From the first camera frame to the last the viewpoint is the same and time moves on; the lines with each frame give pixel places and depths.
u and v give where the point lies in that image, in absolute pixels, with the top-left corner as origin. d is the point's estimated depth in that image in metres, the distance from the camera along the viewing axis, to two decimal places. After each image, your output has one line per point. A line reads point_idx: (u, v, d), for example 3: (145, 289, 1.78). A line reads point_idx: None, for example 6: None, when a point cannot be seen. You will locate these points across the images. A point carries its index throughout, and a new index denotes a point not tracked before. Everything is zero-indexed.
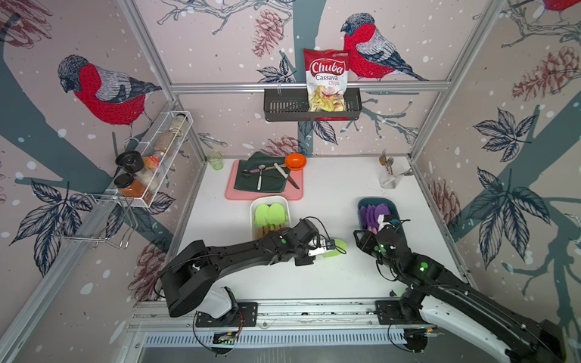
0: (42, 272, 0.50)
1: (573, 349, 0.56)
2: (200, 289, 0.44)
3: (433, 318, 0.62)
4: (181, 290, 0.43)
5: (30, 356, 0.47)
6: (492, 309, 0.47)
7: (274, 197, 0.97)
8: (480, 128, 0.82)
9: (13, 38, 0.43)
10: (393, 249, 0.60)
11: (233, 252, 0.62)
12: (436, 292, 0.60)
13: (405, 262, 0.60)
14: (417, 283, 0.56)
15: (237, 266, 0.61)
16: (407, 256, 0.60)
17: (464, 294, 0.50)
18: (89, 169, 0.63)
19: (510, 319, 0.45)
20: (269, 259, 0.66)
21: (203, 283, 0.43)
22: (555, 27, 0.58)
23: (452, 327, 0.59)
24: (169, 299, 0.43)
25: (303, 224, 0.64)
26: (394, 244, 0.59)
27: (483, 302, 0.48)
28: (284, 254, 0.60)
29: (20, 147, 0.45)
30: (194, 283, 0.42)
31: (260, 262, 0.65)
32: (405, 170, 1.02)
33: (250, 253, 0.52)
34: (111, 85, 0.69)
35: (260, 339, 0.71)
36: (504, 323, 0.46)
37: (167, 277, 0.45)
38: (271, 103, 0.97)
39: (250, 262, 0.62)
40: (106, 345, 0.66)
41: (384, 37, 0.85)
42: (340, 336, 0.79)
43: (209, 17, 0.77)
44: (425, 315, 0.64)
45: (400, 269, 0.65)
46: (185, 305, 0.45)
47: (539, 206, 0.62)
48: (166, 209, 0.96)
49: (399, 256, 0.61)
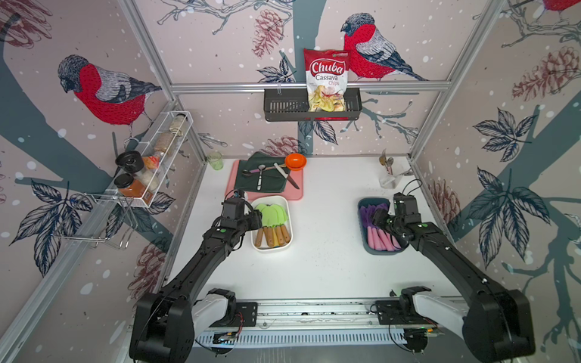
0: (42, 272, 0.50)
1: (573, 349, 0.56)
2: (185, 323, 0.41)
3: (422, 303, 0.63)
4: (166, 336, 0.40)
5: (30, 356, 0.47)
6: (461, 263, 0.49)
7: (274, 197, 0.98)
8: (480, 128, 0.82)
9: (13, 38, 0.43)
10: (403, 204, 0.68)
11: (187, 275, 0.46)
12: (423, 242, 0.59)
13: (411, 218, 0.67)
14: (411, 236, 0.62)
15: (201, 281, 0.49)
16: (415, 216, 0.67)
17: (444, 248, 0.53)
18: (89, 169, 0.63)
19: (473, 271, 0.47)
20: (225, 252, 0.58)
21: (184, 316, 0.41)
22: (555, 27, 0.58)
23: (436, 309, 0.57)
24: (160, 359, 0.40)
25: (228, 203, 0.65)
26: (405, 198, 0.67)
27: (461, 259, 0.50)
28: (233, 240, 0.61)
29: (20, 147, 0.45)
30: (174, 325, 0.40)
31: (219, 262, 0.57)
32: (405, 170, 1.02)
33: (203, 261, 0.50)
34: (111, 85, 0.69)
35: (260, 339, 0.71)
36: (466, 273, 0.47)
37: (141, 347, 0.40)
38: (271, 103, 0.97)
39: (211, 268, 0.53)
40: (106, 345, 0.66)
41: (384, 37, 0.85)
42: (340, 336, 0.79)
43: (209, 17, 0.77)
44: (415, 303, 0.65)
45: (402, 221, 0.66)
46: (181, 345, 0.41)
47: (539, 206, 0.62)
48: (166, 209, 0.96)
49: (405, 212, 0.66)
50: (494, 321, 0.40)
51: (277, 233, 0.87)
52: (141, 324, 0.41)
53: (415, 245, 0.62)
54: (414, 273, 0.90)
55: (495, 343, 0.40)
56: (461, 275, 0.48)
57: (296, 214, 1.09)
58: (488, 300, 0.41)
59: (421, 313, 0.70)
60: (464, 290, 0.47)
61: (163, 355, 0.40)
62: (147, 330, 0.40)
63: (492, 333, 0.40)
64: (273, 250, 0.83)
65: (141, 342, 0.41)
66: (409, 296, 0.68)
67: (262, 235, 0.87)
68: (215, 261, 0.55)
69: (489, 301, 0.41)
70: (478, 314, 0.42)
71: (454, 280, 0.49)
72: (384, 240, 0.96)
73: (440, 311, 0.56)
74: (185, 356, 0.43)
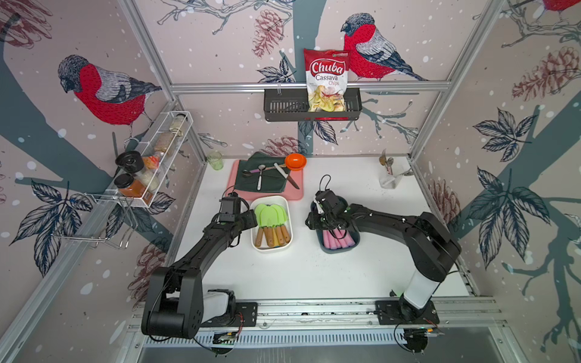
0: (42, 273, 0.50)
1: (574, 349, 0.56)
2: (197, 293, 0.43)
3: (411, 293, 0.64)
4: (181, 305, 0.42)
5: (30, 356, 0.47)
6: (386, 218, 0.57)
7: (274, 197, 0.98)
8: (480, 128, 0.82)
9: (13, 38, 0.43)
10: (324, 202, 0.75)
11: (194, 254, 0.49)
12: (355, 222, 0.66)
13: (337, 209, 0.73)
14: (344, 224, 0.68)
15: (208, 262, 0.52)
16: (340, 205, 0.74)
17: (368, 215, 0.62)
18: (89, 169, 0.63)
19: (396, 219, 0.55)
20: (227, 241, 0.62)
21: (197, 285, 0.43)
22: (555, 27, 0.58)
23: (419, 288, 0.61)
24: (172, 330, 0.42)
25: (225, 200, 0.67)
26: (323, 197, 0.74)
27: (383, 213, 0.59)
28: (233, 232, 0.66)
29: (20, 147, 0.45)
30: (188, 293, 0.42)
31: (222, 247, 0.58)
32: (405, 171, 1.02)
33: (208, 244, 0.53)
34: (111, 85, 0.69)
35: (260, 339, 0.71)
36: (391, 223, 0.55)
37: (153, 321, 0.42)
38: (271, 103, 0.97)
39: (215, 251, 0.56)
40: (106, 345, 0.66)
41: (384, 37, 0.85)
42: (340, 336, 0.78)
43: (209, 17, 0.77)
44: (409, 299, 0.66)
45: (331, 215, 0.76)
46: (194, 314, 0.43)
47: (539, 206, 0.62)
48: (166, 209, 0.96)
49: (329, 206, 0.75)
50: (426, 244, 0.48)
51: (278, 233, 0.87)
52: (153, 296, 0.42)
53: (352, 229, 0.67)
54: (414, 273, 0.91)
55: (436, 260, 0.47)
56: (390, 226, 0.56)
57: (296, 214, 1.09)
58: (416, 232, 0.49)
59: (422, 305, 0.64)
60: (397, 234, 0.55)
61: (177, 326, 0.41)
62: (159, 302, 0.42)
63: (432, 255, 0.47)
64: (273, 250, 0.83)
65: (153, 314, 0.42)
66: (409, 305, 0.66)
67: (262, 235, 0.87)
68: (219, 246, 0.57)
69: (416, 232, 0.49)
70: (414, 247, 0.50)
71: (387, 232, 0.58)
72: (340, 239, 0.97)
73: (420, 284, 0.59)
74: (197, 328, 0.44)
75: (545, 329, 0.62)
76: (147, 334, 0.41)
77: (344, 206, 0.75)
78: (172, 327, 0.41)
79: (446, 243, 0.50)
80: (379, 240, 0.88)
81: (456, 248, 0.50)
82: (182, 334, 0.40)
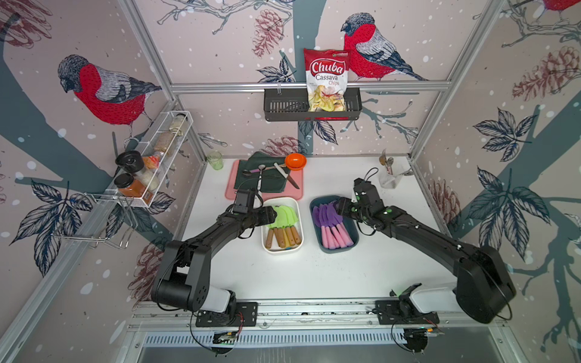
0: (42, 272, 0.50)
1: (574, 349, 0.56)
2: (204, 271, 0.45)
3: (418, 298, 0.63)
4: (189, 278, 0.44)
5: (30, 356, 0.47)
6: (435, 237, 0.51)
7: (284, 199, 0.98)
8: (480, 128, 0.82)
9: (13, 38, 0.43)
10: (365, 196, 0.68)
11: (205, 235, 0.51)
12: (394, 229, 0.60)
13: (376, 206, 0.67)
14: (380, 226, 0.62)
15: (219, 245, 0.55)
16: (379, 204, 0.68)
17: (414, 228, 0.55)
18: (89, 169, 0.63)
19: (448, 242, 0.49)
20: (238, 229, 0.64)
21: (205, 262, 0.45)
22: (555, 26, 0.58)
23: (434, 299, 0.58)
24: (179, 302, 0.44)
25: (240, 193, 0.73)
26: (365, 190, 0.67)
27: (432, 233, 0.52)
28: (244, 223, 0.68)
29: (20, 147, 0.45)
30: (197, 268, 0.44)
31: (232, 234, 0.62)
32: (404, 171, 1.02)
33: (219, 229, 0.55)
34: (111, 85, 0.69)
35: (261, 339, 0.71)
36: (442, 245, 0.49)
37: (163, 289, 0.44)
38: (271, 103, 0.97)
39: (227, 236, 0.59)
40: (106, 345, 0.66)
41: (384, 36, 0.85)
42: (340, 336, 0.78)
43: (209, 17, 0.77)
44: (414, 302, 0.65)
45: (368, 212, 0.69)
46: (200, 290, 0.45)
47: (539, 206, 0.62)
48: (166, 209, 0.96)
49: (368, 202, 0.68)
50: (482, 280, 0.43)
51: (287, 234, 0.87)
52: (165, 266, 0.45)
53: (387, 233, 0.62)
54: (414, 273, 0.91)
55: (489, 302, 0.42)
56: (440, 249, 0.49)
57: None
58: (470, 264, 0.43)
59: (425, 310, 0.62)
60: (445, 260, 0.49)
61: (183, 298, 0.43)
62: (170, 272, 0.45)
63: (485, 293, 0.42)
64: (285, 251, 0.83)
65: (163, 284, 0.44)
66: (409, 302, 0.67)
67: (271, 236, 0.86)
68: (229, 234, 0.60)
69: (472, 265, 0.43)
70: (464, 280, 0.44)
71: (434, 255, 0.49)
72: (338, 238, 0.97)
73: (437, 297, 0.57)
74: (201, 303, 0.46)
75: (545, 329, 0.62)
76: (156, 302, 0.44)
77: (383, 206, 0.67)
78: (178, 298, 0.44)
79: (502, 283, 0.45)
80: (379, 240, 0.88)
81: (510, 290, 0.45)
82: (187, 307, 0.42)
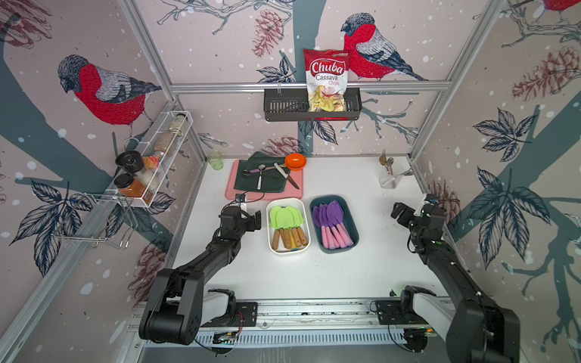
0: (42, 272, 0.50)
1: (574, 350, 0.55)
2: (197, 298, 0.43)
3: (419, 300, 0.63)
4: (181, 307, 0.42)
5: (30, 356, 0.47)
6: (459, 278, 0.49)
7: (290, 200, 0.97)
8: (480, 128, 0.82)
9: (13, 38, 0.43)
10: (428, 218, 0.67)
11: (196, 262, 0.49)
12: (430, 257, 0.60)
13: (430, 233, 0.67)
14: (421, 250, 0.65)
15: (210, 271, 0.53)
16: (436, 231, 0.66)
17: (448, 262, 0.54)
18: (89, 169, 0.63)
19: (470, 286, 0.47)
20: (228, 256, 0.63)
21: (198, 288, 0.44)
22: (555, 27, 0.58)
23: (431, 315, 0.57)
24: (170, 333, 0.41)
25: (225, 215, 0.68)
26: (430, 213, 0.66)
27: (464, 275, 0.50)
28: (235, 249, 0.67)
29: (20, 147, 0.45)
30: (191, 295, 0.43)
31: (223, 261, 0.60)
32: (405, 170, 1.02)
33: (210, 256, 0.54)
34: (111, 85, 0.69)
35: (260, 339, 0.71)
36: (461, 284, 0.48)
37: (152, 321, 0.41)
38: (271, 103, 0.97)
39: (218, 262, 0.57)
40: (106, 345, 0.66)
41: (384, 37, 0.85)
42: (340, 336, 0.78)
43: (209, 17, 0.77)
44: (415, 301, 0.65)
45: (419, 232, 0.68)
46: (193, 320, 0.43)
47: (539, 206, 0.62)
48: (166, 209, 0.96)
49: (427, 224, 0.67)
50: (475, 327, 0.41)
51: (293, 235, 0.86)
52: (155, 297, 0.43)
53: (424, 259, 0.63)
54: (414, 272, 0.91)
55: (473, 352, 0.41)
56: (457, 287, 0.48)
57: None
58: (473, 306, 0.42)
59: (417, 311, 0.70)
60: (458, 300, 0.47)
61: (175, 327, 0.41)
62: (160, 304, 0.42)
63: (472, 338, 0.41)
64: (292, 252, 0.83)
65: (152, 317, 0.42)
66: (410, 293, 0.69)
67: (278, 237, 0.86)
68: (221, 260, 0.59)
69: (475, 308, 0.42)
70: (460, 321, 0.43)
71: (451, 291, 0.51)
72: (337, 238, 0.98)
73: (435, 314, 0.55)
74: (193, 336, 0.43)
75: (545, 329, 0.62)
76: (144, 336, 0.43)
77: (437, 237, 0.67)
78: (170, 330, 0.41)
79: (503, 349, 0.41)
80: (379, 240, 0.88)
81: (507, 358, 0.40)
82: (180, 338, 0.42)
